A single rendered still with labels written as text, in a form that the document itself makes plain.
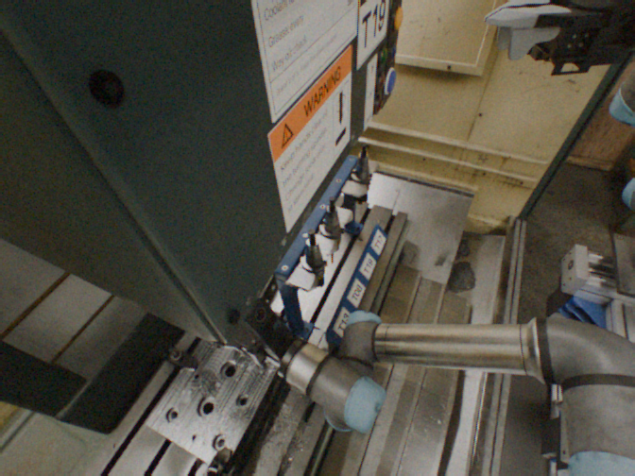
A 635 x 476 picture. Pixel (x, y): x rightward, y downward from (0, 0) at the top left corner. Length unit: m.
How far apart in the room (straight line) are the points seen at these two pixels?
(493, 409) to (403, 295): 0.45
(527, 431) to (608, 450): 1.35
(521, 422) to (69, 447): 1.77
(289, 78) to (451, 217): 1.31
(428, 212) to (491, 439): 0.85
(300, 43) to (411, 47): 1.03
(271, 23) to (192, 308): 0.18
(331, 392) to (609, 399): 0.34
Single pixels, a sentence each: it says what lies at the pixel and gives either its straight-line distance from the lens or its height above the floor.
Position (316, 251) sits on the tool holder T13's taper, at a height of 1.27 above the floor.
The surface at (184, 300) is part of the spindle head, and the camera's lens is 0.23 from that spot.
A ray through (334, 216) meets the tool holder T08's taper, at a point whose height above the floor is 1.28.
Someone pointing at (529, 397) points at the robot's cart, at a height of 0.21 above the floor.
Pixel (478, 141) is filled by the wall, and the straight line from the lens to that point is 1.40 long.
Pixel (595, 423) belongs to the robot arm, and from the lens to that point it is 0.54.
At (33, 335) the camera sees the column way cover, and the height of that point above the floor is 1.18.
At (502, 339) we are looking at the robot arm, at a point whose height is 1.37.
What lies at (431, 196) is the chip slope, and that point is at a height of 0.83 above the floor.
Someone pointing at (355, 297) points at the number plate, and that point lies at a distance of 1.07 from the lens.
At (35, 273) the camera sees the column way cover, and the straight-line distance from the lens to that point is 0.95.
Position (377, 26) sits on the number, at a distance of 0.43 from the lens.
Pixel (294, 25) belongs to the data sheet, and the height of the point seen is 1.79.
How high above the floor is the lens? 1.87
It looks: 51 degrees down
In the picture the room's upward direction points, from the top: 5 degrees counter-clockwise
